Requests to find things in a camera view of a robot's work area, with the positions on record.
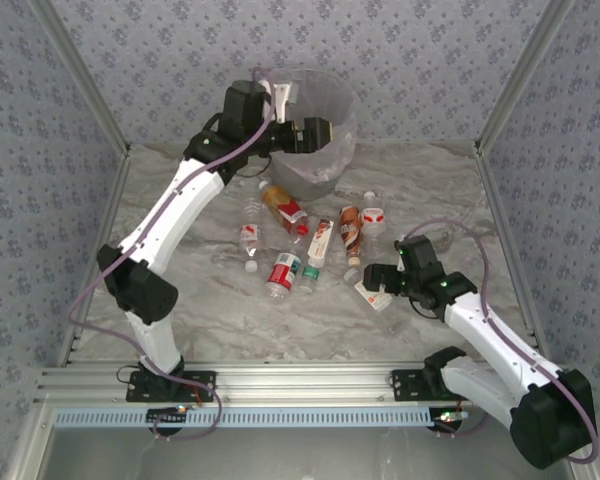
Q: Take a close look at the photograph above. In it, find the white bottle orange label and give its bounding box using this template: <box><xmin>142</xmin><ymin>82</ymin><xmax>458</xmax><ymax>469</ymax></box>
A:
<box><xmin>343</xmin><ymin>267</ymin><xmax>394</xmax><ymax>314</ymax></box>

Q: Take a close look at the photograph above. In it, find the brown chocolate drink bottle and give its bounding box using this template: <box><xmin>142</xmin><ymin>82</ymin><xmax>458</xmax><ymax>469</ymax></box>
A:
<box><xmin>338</xmin><ymin>204</ymin><xmax>365</xmax><ymax>267</ymax></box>

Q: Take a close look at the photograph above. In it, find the clear bottle red white label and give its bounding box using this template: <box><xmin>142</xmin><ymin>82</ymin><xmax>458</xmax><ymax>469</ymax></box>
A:
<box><xmin>237</xmin><ymin>194</ymin><xmax>264</xmax><ymax>274</ymax></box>
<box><xmin>360</xmin><ymin>191</ymin><xmax>387</xmax><ymax>251</ymax></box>

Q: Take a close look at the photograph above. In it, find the slender white red bottle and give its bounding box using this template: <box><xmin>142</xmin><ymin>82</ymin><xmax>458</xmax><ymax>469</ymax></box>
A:
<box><xmin>307</xmin><ymin>218</ymin><xmax>336</xmax><ymax>270</ymax></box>

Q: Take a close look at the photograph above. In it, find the orange juice bottle red label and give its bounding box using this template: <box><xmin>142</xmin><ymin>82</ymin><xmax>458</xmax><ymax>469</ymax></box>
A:
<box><xmin>258</xmin><ymin>179</ymin><xmax>310</xmax><ymax>237</ymax></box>

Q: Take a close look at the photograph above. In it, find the clear bottle large red label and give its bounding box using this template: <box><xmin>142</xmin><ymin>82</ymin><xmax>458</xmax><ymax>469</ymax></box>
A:
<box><xmin>263</xmin><ymin>251</ymin><xmax>303</xmax><ymax>300</ymax></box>

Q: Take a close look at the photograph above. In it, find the clear plastic bin with liner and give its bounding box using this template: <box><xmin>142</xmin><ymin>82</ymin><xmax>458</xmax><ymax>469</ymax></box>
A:
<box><xmin>259</xmin><ymin>67</ymin><xmax>360</xmax><ymax>202</ymax></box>

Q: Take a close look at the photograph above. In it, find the small circuit board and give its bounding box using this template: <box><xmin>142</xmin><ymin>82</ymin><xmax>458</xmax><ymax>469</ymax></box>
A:
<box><xmin>147</xmin><ymin>405</ymin><xmax>189</xmax><ymax>425</ymax></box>
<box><xmin>432</xmin><ymin>407</ymin><xmax>470</xmax><ymax>432</ymax></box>

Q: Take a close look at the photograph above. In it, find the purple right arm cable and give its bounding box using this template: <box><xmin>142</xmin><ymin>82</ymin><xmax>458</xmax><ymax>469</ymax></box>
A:
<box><xmin>407</xmin><ymin>217</ymin><xmax>600</xmax><ymax>466</ymax></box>

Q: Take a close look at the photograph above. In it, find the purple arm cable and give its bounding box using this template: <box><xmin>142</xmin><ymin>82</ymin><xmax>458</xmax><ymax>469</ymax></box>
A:
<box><xmin>68</xmin><ymin>67</ymin><xmax>276</xmax><ymax>442</ymax></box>
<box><xmin>407</xmin><ymin>217</ymin><xmax>600</xmax><ymax>466</ymax></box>

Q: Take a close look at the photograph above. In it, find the aluminium side rail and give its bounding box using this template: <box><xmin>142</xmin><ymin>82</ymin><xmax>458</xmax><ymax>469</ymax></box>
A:
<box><xmin>474</xmin><ymin>144</ymin><xmax>551</xmax><ymax>361</ymax></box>

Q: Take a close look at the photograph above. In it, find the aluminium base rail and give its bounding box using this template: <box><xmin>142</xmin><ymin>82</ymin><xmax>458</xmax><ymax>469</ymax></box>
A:
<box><xmin>34</xmin><ymin>362</ymin><xmax>481</xmax><ymax>404</ymax></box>

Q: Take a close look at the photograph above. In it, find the white slotted cable duct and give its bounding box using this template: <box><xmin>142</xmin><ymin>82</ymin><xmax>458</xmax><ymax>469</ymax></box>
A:
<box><xmin>54</xmin><ymin>405</ymin><xmax>434</xmax><ymax>429</ymax></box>

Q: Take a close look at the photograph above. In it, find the aluminium frame post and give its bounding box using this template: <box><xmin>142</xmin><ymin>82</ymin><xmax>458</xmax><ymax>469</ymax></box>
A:
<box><xmin>474</xmin><ymin>0</ymin><xmax>576</xmax><ymax>156</ymax></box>
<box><xmin>29</xmin><ymin>0</ymin><xmax>131</xmax><ymax>156</ymax></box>

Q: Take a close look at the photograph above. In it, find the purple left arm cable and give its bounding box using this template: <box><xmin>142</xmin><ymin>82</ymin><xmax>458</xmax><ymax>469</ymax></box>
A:
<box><xmin>68</xmin><ymin>67</ymin><xmax>276</xmax><ymax>442</ymax></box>

